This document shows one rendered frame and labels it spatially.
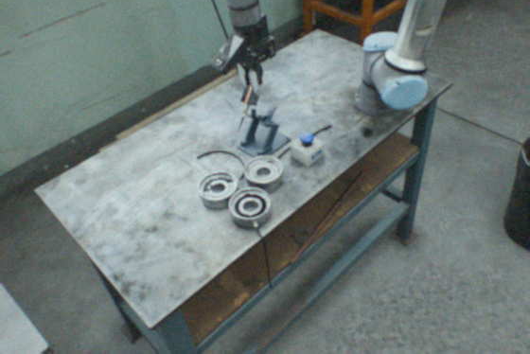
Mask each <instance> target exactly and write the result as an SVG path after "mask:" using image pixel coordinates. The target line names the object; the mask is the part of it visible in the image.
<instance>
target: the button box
mask: <svg viewBox="0 0 530 354"><path fill-rule="evenodd" d="M290 151H291V157H292V158H293V159H295V160H298V161H299V162H301V163H302V164H304V166H308V167H309V166H311V165H312V164H313V163H315V161H316V160H319V159H320V158H321V157H322V156H323V155H325V143H324V142H322V141H321V140H320V139H318V138H316V137H314V140H313V141H312V142H310V143H308V144H307V143H303V142H301V141H300V137H298V139H296V140H295V141H293V142H292V143H290Z"/></svg>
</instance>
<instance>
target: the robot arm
mask: <svg viewBox="0 0 530 354"><path fill-rule="evenodd" d="M226 2H227V7H228V10H229V18H230V22H231V24H232V28H233V29H234V32H233V33H232V35H230V36H229V39H228V40H227V41H226V42H225V44H224V45H223V47H222V48H221V50H220V51H219V52H218V54H217V56H216V57H215V58H214V59H213V60H212V62H211V63H210V64H211V66H212V68H213V69H215V70H216V71H218V73H220V74H222V75H227V74H228V73H229V70H230V69H232V67H233V66H234V65H235V68H236V70H237V72H238V75H239V76H240V80H241V81H242V83H243V85H244V86H246V85H250V86H253V87H254V93H255V94H256V95H257V97H260V95H261V94H262V91H263V86H264V85H265V84H266V83H267V82H268V81H269V80H270V78H271V77H272V73H271V71H264V69H263V65H261V64H262V63H263V62H265V61H267V60H268V59H269V58H270V59H271V58H274V57H275V56H276V53H275V40H274V37H271V36H270V33H269V28H268V21H267V15H266V14H265V13H261V11H260V5H259V1H258V0H226ZM446 2H447V0H408V3H407V6H406V10H405V12H404V15H403V17H402V21H401V23H400V29H399V31H398V34H396V33H389V32H383V33H378V34H374V35H370V36H369V37H367V38H366V40H365V41H364V48H363V60H362V81H361V85H360V86H359V89H358V91H357V92H356V94H355V106H356V107H357V109H359V110H360V111H361V112H362V113H364V114H366V115H372V116H388V115H394V114H396V113H398V112H399V111H400V110H402V109H410V108H412V107H413V106H414V105H416V104H417V103H419V102H421V101H422V100H423V98H424V97H425V96H426V94H427V92H428V85H427V81H425V80H424V76H425V74H426V72H427V69H428V67H429V60H428V58H426V55H427V52H428V50H429V48H430V43H431V41H432V39H433V35H434V33H435V29H436V27H437V24H438V22H439V20H440V17H441V12H442V11H443V8H444V6H445V5H446ZM269 39H270V41H266V40H269ZM272 44H273V45H274V53H272V54H271V55H270V53H271V52H272V50H271V49H270V46H271V45H272ZM269 55H270V56H269ZM250 79H252V85H251V83H250Z"/></svg>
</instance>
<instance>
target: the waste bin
mask: <svg viewBox="0 0 530 354"><path fill-rule="evenodd" d="M503 225H504V230H505V232H506V234H507V235H508V236H509V237H510V238H511V239H512V240H514V241H515V242H516V243H517V244H518V245H520V246H521V247H522V248H524V249H526V250H528V251H530V136H529V137H527V139H526V140H525V141H524V142H523V143H522V145H521V152H520V154H519V157H518V160H517V165H516V177H515V181H514V183H513V186H512V189H511V192H510V199H509V201H508V205H507V208H506V210H505V213H504V219H503Z"/></svg>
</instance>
